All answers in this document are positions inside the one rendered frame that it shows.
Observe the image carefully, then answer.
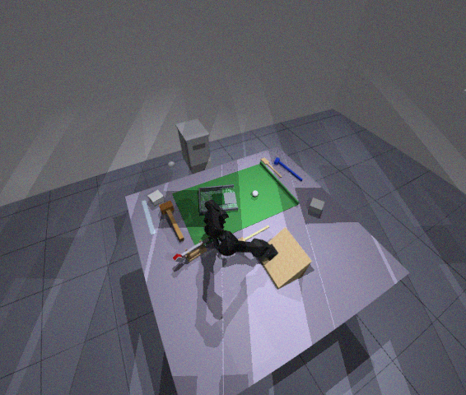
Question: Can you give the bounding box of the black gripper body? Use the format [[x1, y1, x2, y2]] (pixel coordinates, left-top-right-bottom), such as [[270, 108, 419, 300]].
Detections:
[[204, 218, 228, 242]]

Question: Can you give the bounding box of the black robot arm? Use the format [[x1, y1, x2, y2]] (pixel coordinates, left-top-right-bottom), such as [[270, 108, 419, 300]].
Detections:
[[203, 200, 278, 261]]

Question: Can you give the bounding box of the blue golf putter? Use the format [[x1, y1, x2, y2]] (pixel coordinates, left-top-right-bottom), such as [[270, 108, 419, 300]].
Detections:
[[274, 157, 302, 181]]

